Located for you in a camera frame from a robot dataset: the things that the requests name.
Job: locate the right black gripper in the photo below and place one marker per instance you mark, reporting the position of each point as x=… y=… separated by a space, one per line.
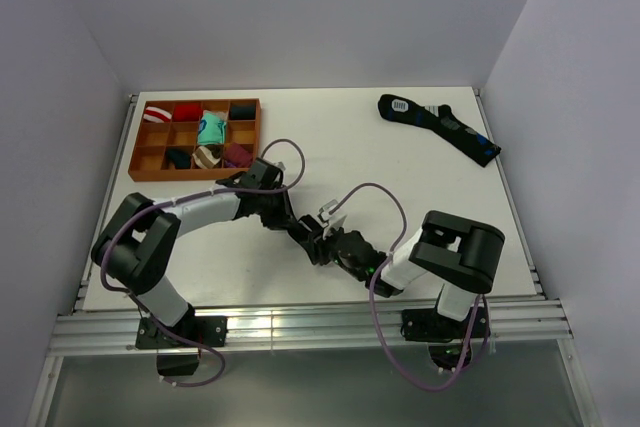
x=330 y=236

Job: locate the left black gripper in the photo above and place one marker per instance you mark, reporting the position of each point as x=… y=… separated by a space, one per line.
x=285 y=217

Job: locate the black white-striped sock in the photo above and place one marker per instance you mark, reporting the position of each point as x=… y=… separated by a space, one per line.
x=308 y=233

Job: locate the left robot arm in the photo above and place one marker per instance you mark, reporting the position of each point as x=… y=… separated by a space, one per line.
x=136 y=245

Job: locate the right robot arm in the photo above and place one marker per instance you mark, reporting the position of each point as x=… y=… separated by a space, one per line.
x=463 y=253

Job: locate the maroon purple rolled sock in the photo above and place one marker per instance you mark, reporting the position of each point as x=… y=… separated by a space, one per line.
x=237 y=156

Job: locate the beige brown rolled sock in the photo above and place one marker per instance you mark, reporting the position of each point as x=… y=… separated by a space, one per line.
x=208 y=156

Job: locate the dark navy rolled sock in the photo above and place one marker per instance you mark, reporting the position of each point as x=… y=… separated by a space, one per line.
x=242 y=112

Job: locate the dark teal rolled sock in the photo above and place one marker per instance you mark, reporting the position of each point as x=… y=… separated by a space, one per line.
x=178 y=158

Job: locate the orange compartment tray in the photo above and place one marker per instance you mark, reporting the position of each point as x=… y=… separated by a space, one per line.
x=194 y=140

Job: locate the red white striped rolled sock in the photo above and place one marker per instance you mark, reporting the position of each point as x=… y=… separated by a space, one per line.
x=154 y=114

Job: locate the black blue patterned sock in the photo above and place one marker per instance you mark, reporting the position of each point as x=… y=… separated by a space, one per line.
x=440 y=120

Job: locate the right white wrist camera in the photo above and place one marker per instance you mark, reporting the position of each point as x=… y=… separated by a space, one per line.
x=329 y=218

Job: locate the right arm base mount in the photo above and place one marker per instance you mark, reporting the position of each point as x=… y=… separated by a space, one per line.
x=428 y=326

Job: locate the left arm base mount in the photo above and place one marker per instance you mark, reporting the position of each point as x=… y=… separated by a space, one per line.
x=181 y=349

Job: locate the aluminium front rail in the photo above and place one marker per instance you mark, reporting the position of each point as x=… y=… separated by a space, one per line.
x=295 y=328

